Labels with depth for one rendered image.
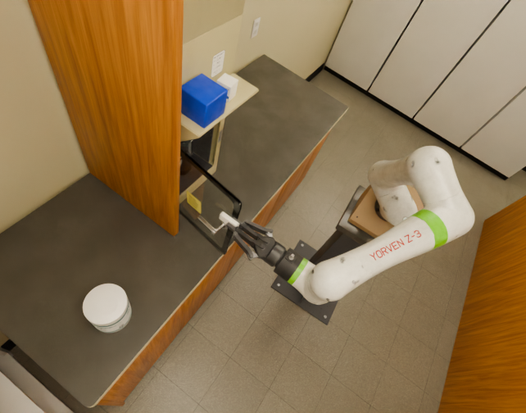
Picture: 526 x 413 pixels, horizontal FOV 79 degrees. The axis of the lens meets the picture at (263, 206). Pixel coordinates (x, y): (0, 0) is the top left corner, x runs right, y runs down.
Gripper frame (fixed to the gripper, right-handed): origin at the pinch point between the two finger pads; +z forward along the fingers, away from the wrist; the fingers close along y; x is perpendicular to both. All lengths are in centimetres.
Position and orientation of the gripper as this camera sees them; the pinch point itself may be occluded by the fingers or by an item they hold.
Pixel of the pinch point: (228, 220)
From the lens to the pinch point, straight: 103.8
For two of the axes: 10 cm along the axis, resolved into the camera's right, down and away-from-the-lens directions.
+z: -8.1, -5.7, 1.4
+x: -2.3, 5.2, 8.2
